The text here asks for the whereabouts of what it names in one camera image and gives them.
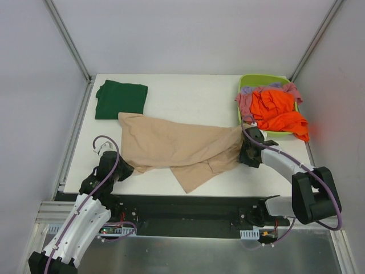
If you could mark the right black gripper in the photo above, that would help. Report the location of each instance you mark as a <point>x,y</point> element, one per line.
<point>247,151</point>

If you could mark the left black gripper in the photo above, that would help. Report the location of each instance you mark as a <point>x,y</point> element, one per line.
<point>124,168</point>

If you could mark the beige t shirt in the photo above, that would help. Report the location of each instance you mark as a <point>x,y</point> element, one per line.
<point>193,153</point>

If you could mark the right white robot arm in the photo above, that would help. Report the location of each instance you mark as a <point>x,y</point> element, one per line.
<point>314,198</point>

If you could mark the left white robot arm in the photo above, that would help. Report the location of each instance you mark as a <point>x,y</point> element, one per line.
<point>94,207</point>

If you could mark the orange t shirt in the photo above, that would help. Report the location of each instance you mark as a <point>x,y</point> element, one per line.
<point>274,111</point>

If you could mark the pink t shirt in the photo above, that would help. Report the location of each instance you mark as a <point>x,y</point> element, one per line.
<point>244,100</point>

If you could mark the lilac t shirt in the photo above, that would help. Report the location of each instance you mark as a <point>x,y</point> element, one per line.
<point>250,89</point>

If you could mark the folded green t shirt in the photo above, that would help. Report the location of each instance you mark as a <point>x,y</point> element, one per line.
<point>114,97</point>

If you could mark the green plastic basket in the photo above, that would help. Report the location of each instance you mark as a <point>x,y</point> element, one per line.
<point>263,80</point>

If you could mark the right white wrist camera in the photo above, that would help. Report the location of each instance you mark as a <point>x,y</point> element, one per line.
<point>264,133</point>

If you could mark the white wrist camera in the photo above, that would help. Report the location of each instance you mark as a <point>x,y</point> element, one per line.
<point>106,146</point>
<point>264,133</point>

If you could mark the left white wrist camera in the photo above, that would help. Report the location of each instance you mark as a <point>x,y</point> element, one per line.
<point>106,146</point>

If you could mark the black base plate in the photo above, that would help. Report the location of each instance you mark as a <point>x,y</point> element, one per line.
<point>200,217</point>

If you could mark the right white cable duct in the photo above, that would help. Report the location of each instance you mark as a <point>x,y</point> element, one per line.
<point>250,234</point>

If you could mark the white cable duct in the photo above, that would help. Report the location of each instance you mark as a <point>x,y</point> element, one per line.
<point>108,231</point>
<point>250,234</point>

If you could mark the front aluminium rail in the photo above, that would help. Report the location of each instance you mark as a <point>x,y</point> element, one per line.
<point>53,212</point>

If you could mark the left white cable duct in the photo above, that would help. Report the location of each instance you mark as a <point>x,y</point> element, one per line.
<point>108,231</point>

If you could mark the right aluminium frame post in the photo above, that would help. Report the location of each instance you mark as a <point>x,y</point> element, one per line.
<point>319,34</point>

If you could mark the aluminium frame post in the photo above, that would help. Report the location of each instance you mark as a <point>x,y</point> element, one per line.
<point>62,28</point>
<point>319,34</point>

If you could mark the left aluminium frame post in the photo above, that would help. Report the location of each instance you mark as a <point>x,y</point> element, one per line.
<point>62,28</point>

